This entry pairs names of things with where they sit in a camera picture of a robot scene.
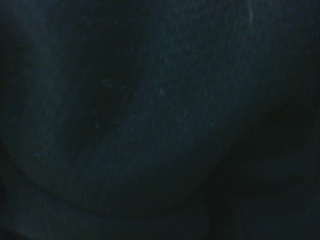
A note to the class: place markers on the black athletic shorts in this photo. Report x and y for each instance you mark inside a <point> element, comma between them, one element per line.
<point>160,120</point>

